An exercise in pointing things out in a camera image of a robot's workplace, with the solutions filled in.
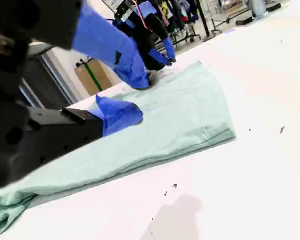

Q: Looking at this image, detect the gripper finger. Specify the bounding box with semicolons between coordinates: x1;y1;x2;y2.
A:
162;36;178;64
24;93;144;168
0;0;161;91
148;47;173;67

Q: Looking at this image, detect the pale green T-shirt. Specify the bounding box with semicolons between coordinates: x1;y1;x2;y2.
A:
0;59;238;239

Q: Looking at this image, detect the clothes rack with garments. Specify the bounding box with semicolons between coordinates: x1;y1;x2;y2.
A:
157;0;203;47

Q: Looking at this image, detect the black pole stand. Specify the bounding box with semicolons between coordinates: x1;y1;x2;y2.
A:
196;0;238;43

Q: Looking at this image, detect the dark grey cabinet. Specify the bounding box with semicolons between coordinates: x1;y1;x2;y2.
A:
19;44;75;110

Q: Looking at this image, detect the grey cylinder bin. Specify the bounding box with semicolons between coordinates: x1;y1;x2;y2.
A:
249;0;268;19

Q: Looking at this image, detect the cardboard box with green strap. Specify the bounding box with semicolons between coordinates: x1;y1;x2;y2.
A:
74;57;116;97

